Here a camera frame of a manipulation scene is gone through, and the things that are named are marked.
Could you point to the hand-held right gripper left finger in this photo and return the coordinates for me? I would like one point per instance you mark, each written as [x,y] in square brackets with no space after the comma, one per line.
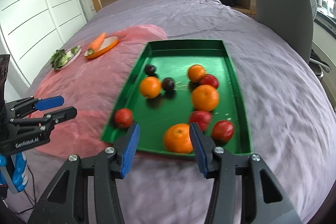
[130,153]

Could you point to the orange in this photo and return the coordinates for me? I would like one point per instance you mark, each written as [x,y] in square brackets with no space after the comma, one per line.
[150,87]
[178,138]
[205,97]
[196,73]

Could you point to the dark plum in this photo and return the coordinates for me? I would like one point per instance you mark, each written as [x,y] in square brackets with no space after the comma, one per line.
[168,84]
[150,69]

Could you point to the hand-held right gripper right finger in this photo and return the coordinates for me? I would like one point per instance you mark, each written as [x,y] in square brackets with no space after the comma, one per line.
[199,153]

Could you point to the white wardrobe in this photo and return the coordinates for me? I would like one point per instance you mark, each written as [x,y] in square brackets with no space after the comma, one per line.
[31,3]

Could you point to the patterned white plate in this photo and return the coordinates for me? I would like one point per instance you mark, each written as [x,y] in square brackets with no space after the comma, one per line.
[76,54]

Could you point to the red apple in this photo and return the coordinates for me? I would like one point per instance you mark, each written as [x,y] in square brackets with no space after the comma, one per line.
[202,117]
[223,130]
[123,117]
[210,81]

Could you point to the leafy green vegetable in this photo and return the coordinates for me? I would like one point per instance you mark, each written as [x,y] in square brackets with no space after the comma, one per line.
[59,58]

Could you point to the white fan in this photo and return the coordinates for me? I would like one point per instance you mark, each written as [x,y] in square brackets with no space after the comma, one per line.
[314,2]

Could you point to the white desk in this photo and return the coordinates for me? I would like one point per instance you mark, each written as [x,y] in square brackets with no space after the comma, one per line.
[325,24]

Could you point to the green tray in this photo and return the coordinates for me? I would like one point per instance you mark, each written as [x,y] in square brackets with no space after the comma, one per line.
[162,116]

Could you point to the dark cloth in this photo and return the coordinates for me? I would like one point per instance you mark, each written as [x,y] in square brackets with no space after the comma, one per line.
[4,77]

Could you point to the orange-rimmed plate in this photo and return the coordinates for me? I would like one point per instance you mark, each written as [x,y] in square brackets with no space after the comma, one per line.
[109,44]

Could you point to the carrot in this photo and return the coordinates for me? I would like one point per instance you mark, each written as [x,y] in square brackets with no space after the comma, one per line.
[97,43]

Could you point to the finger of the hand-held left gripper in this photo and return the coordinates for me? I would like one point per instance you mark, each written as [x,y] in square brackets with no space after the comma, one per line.
[65,112]
[50,103]

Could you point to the pink plastic sheet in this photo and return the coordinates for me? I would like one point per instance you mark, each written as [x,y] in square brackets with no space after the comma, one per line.
[86,87]

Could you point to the grey chair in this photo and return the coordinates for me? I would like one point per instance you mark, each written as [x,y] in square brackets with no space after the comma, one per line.
[281,3]

